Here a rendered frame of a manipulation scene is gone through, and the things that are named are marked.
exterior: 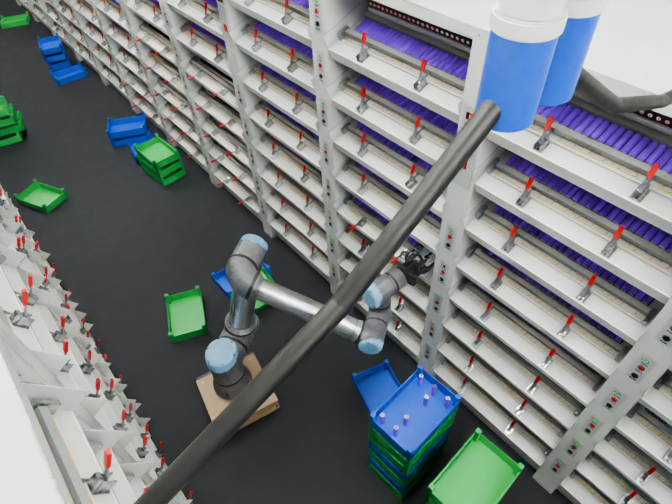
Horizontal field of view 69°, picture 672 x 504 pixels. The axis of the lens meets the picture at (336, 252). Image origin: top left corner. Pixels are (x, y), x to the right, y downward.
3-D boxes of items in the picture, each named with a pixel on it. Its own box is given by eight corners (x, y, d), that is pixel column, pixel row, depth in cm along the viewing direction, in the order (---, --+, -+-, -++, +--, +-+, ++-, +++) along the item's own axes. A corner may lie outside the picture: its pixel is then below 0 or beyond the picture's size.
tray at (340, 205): (432, 288, 204) (429, 278, 196) (339, 215, 237) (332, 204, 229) (464, 254, 207) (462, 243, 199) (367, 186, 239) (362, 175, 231)
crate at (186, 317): (208, 333, 275) (205, 325, 269) (172, 343, 272) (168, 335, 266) (201, 293, 295) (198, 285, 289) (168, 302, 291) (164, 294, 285)
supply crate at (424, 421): (409, 461, 177) (411, 453, 171) (368, 423, 187) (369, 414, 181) (459, 405, 191) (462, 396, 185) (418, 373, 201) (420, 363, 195)
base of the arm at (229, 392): (224, 407, 231) (219, 396, 224) (207, 378, 242) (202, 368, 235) (259, 385, 237) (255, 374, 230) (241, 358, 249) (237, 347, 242)
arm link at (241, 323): (217, 347, 239) (223, 251, 183) (231, 319, 251) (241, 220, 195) (246, 358, 239) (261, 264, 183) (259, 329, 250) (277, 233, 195)
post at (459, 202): (430, 383, 249) (505, 37, 119) (416, 371, 254) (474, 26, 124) (455, 360, 257) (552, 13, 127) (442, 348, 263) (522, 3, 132)
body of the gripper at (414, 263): (429, 257, 192) (407, 273, 187) (427, 271, 199) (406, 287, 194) (415, 247, 196) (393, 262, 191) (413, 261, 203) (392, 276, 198)
